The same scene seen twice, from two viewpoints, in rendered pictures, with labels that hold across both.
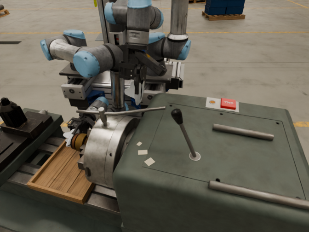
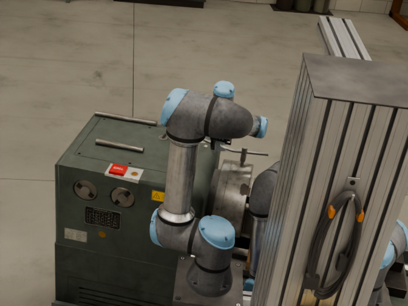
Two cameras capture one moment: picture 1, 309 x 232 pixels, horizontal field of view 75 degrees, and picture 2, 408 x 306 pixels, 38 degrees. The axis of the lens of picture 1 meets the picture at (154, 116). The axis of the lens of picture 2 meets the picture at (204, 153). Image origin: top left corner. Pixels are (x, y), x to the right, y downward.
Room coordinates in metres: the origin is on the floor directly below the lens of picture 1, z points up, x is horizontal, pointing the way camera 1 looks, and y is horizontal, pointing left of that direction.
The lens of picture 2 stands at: (2.64, -0.34, 2.52)
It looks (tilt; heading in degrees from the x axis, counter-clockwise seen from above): 30 degrees down; 170
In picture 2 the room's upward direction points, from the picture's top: 8 degrees clockwise
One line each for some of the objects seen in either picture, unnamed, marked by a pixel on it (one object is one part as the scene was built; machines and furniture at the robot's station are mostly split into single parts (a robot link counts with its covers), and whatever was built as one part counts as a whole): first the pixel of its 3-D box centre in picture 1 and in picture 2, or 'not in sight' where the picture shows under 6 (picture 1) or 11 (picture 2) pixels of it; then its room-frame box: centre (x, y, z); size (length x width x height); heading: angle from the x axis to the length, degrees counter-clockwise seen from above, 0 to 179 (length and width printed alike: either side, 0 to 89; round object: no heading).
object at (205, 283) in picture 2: (154, 63); (210, 269); (1.18, 0.00, 1.21); 0.15 x 0.15 x 0.10
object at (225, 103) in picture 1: (227, 104); (118, 170); (0.68, -0.31, 1.26); 0.06 x 0.06 x 0.02; 74
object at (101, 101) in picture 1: (99, 107); not in sight; (0.91, 0.31, 1.08); 0.11 x 0.08 x 0.09; 162
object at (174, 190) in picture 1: (205, 168); (141, 187); (0.50, -0.21, 1.06); 0.59 x 0.48 x 0.39; 74
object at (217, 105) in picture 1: (220, 109); (124, 177); (0.69, -0.29, 1.23); 0.13 x 0.08 x 0.06; 74
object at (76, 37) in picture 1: (75, 41); (371, 258); (1.25, 0.49, 1.33); 0.13 x 0.12 x 0.14; 136
